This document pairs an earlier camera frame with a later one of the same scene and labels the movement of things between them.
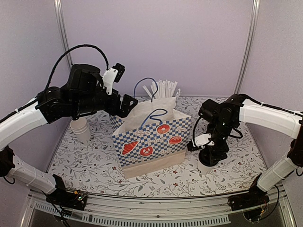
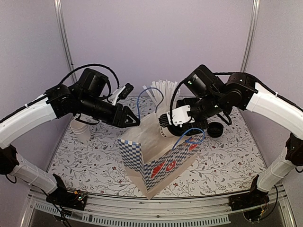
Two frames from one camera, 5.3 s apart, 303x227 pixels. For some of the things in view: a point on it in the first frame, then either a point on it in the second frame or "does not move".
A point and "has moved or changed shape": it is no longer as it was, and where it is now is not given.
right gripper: [215, 152] -> [185, 99]
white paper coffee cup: [204, 170] -> [165, 133]
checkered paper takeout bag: [152, 137] has moved or changed shape
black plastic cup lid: [209, 161] -> [182, 131]
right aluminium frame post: [255, 6] does not move
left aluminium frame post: [59, 11] does not move
